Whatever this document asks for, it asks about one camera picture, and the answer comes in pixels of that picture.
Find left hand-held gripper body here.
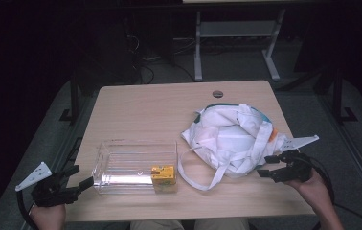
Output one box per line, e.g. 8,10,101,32
14,161,83,208

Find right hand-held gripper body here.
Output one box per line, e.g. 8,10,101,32
272,134,320,184

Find clear plastic container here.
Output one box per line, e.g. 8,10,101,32
91,139,180,196

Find white cloth tote bag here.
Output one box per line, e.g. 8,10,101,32
177,102,289,193

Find yellow juice box carton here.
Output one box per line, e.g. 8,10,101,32
150,164,178,194

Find person's right hand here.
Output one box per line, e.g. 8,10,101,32
284,168,328,207

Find person's left hand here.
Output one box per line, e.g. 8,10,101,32
29,204,67,230

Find black metal stand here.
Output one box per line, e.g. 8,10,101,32
58,78,81,125
330,65,359,125

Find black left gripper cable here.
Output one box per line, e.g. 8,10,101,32
15,189,38,230

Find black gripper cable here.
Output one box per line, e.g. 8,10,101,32
308,156,362,230
15,189,38,230

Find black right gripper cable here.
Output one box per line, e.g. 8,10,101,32
308,156,362,230

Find black floor cables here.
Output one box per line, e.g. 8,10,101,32
127,32,196,84

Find white metal desk frame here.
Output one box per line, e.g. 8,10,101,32
182,0,287,82

